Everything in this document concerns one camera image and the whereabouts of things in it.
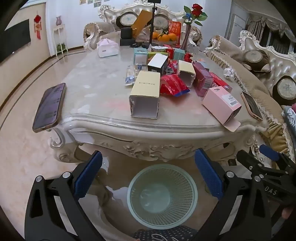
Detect teal carton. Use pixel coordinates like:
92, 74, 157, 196
173, 48, 186, 61

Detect white slim side stand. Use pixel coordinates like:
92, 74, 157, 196
52, 24, 69, 57

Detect red foil snack packet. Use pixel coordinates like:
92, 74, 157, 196
159, 74, 191, 97

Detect red gift box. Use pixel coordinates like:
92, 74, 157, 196
167, 20, 181, 35

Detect white and pink tissue pack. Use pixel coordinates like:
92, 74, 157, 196
96, 39, 119, 58

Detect black wall television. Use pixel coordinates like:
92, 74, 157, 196
0, 19, 31, 63

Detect grey draped curtains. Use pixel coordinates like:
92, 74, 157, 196
245, 13, 296, 55

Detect magenta carton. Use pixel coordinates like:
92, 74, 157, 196
192, 61, 214, 97

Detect round embroidered brown cushion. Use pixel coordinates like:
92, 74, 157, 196
115, 11, 139, 28
153, 14, 171, 31
272, 76, 296, 106
242, 49, 270, 71

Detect pink carton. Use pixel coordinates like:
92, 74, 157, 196
202, 87, 242, 132

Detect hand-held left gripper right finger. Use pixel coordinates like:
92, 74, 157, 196
194, 148, 272, 241

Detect light blue carton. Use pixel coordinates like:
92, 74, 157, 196
134, 47, 148, 66

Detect person's right hand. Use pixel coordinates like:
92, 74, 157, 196
282, 206, 295, 219

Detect red knot wall ornament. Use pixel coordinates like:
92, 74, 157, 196
34, 15, 43, 40

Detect small beige carton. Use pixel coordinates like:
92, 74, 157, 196
178, 60, 196, 88

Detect ornate cream long sofa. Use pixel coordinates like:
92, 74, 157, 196
205, 30, 296, 164

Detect teal patterned pillow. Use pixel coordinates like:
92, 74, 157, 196
282, 105, 296, 141

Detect red and white carton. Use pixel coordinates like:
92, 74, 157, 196
163, 44, 176, 60

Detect large beige carton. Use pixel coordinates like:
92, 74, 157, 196
129, 71, 161, 119

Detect tan cardboard box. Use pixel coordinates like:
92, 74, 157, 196
132, 10, 153, 38

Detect group of wall photo frames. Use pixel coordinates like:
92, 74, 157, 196
80, 0, 110, 7

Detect pale green plastic wastebasket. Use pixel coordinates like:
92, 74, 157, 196
127, 164, 198, 229

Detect brown slender vase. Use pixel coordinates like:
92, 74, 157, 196
180, 23, 192, 51

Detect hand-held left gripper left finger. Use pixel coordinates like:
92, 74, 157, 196
24, 150, 107, 241

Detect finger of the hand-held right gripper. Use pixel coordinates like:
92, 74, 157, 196
259, 144, 296, 172
236, 150, 293, 180

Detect dark star-print clothing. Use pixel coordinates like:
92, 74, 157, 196
131, 225, 200, 241

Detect dark-screen smartphone gold edge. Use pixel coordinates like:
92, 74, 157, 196
32, 83, 67, 133

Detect lime green carton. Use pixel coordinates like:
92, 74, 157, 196
148, 51, 168, 61

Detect ornate cream two-seat sofa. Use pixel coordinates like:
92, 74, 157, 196
83, 4, 202, 50

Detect crumpled white paper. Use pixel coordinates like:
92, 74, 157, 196
223, 67, 235, 80

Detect smartphone in pink case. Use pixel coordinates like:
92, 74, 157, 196
240, 91, 264, 121

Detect artificial red rose bouquet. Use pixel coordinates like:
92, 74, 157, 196
182, 3, 208, 26

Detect white and blue sachet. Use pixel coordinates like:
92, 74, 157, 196
124, 65, 142, 86

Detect glass fruit bowl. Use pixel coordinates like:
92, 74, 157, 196
150, 34, 182, 45

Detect black and white carton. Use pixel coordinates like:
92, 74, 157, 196
147, 53, 169, 75

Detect black phone stand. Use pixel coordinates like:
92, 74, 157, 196
142, 0, 162, 49

